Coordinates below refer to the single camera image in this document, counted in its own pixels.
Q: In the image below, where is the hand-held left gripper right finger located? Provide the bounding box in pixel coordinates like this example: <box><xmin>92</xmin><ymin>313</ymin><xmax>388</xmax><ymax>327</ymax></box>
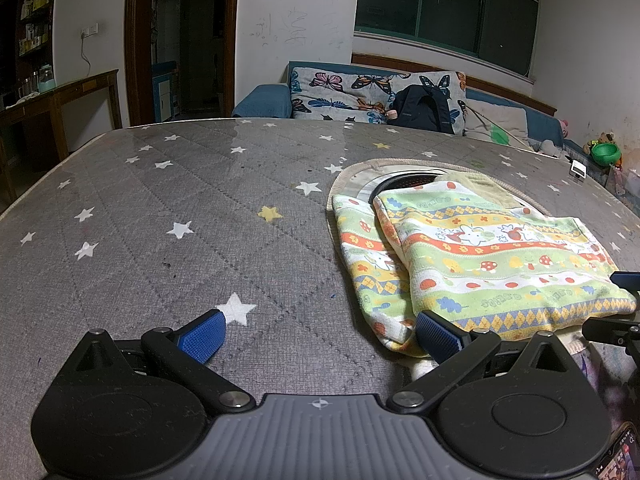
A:
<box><xmin>386</xmin><ymin>310</ymin><xmax>587</xmax><ymax>412</ymax></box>

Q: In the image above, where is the dark wooden shelf cabinet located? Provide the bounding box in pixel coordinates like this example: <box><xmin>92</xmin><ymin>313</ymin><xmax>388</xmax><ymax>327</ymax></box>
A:
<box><xmin>0</xmin><ymin>0</ymin><xmax>59</xmax><ymax>107</ymax></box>

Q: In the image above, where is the wooden wall rail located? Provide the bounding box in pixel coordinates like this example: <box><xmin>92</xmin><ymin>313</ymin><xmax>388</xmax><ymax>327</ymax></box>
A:
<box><xmin>351</xmin><ymin>52</ymin><xmax>558</xmax><ymax>116</ymax></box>

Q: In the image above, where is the green toy bowl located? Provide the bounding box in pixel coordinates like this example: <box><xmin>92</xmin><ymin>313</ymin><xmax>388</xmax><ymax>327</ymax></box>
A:
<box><xmin>590</xmin><ymin>142</ymin><xmax>621</xmax><ymax>167</ymax></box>

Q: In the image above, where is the colourful patterned towel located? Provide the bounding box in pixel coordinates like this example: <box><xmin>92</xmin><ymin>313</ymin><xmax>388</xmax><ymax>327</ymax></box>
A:
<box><xmin>327</xmin><ymin>157</ymin><xmax>639</xmax><ymax>359</ymax></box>

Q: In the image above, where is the butterfly print cushion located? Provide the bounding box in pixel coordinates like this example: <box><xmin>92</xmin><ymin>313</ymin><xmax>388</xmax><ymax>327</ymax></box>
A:
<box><xmin>289</xmin><ymin>67</ymin><xmax>467</xmax><ymax>136</ymax></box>

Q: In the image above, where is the smartphone with lit screen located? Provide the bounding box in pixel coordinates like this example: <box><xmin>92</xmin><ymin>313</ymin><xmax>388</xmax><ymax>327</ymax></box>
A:
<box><xmin>594</xmin><ymin>422</ymin><xmax>640</xmax><ymax>480</ymax></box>

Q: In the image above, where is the wooden side table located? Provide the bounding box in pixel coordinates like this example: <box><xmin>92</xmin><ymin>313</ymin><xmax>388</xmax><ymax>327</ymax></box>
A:
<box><xmin>0</xmin><ymin>70</ymin><xmax>124</xmax><ymax>207</ymax></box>

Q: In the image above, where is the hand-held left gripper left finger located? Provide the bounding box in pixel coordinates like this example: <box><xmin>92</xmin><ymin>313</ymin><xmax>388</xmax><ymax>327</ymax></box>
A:
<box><xmin>52</xmin><ymin>309</ymin><xmax>257</xmax><ymax>412</ymax></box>

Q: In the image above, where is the pale printed cloth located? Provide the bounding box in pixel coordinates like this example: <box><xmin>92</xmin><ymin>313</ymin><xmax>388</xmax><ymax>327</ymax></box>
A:
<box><xmin>565</xmin><ymin>337</ymin><xmax>632</xmax><ymax>427</ymax></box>

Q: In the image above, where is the brown plush toy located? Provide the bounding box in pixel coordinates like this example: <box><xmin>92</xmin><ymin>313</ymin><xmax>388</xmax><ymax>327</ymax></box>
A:
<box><xmin>582</xmin><ymin>131</ymin><xmax>617</xmax><ymax>153</ymax></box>

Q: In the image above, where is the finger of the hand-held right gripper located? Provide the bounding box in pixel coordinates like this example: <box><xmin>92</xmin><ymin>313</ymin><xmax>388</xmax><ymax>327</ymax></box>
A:
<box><xmin>610</xmin><ymin>271</ymin><xmax>640</xmax><ymax>292</ymax></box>
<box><xmin>581</xmin><ymin>316</ymin><xmax>640</xmax><ymax>358</ymax></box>

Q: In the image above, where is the grey star-print mattress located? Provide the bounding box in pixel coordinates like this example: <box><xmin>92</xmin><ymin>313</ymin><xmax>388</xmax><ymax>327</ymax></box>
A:
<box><xmin>0</xmin><ymin>117</ymin><xmax>640</xmax><ymax>480</ymax></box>

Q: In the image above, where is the wooden door frame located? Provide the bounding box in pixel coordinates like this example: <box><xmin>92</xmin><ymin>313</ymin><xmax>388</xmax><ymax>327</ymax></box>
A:
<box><xmin>124</xmin><ymin>0</ymin><xmax>241</xmax><ymax>129</ymax></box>

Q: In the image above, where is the blue and white cabinet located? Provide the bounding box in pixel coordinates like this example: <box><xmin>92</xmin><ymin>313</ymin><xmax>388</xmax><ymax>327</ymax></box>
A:
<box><xmin>152</xmin><ymin>61</ymin><xmax>180</xmax><ymax>124</ymax></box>

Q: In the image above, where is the black backpack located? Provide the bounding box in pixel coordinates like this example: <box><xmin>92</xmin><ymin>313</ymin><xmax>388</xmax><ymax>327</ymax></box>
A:
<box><xmin>387</xmin><ymin>85</ymin><xmax>456</xmax><ymax>135</ymax></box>

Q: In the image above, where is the beige cushion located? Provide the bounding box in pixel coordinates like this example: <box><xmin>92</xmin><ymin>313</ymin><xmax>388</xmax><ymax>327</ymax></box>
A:
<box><xmin>465</xmin><ymin>100</ymin><xmax>531</xmax><ymax>146</ymax></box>

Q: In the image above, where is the blue sofa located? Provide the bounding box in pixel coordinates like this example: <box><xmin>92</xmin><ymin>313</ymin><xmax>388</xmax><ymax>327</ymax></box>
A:
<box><xmin>232</xmin><ymin>60</ymin><xmax>569</xmax><ymax>154</ymax></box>

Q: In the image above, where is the dark window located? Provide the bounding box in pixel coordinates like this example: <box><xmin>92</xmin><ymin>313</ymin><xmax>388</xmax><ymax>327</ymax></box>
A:
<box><xmin>354</xmin><ymin>0</ymin><xmax>542</xmax><ymax>79</ymax></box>

